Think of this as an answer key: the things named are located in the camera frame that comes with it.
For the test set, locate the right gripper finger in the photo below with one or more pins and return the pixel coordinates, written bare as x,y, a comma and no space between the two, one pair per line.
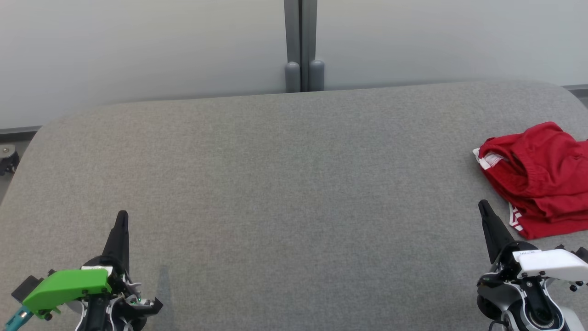
496,232

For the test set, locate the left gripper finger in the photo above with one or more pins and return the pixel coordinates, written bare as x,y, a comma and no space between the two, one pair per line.
118,240

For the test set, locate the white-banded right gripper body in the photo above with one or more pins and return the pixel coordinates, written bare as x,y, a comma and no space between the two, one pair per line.
551,264

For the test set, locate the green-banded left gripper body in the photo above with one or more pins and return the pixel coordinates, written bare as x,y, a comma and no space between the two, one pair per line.
69,282

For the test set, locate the red jersey with white sleeves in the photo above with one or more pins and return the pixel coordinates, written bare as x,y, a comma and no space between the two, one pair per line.
551,227

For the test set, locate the red shorts with white stripes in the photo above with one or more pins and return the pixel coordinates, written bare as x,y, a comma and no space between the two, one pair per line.
546,170

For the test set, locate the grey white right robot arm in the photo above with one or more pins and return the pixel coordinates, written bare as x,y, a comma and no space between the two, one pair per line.
537,312

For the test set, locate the black caster wheel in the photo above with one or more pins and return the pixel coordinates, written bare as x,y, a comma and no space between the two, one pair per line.
8,160

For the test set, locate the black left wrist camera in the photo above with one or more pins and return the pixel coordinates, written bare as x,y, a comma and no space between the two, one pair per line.
26,287

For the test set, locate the grey partition post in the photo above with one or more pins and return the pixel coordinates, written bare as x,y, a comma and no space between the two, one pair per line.
314,69
292,69

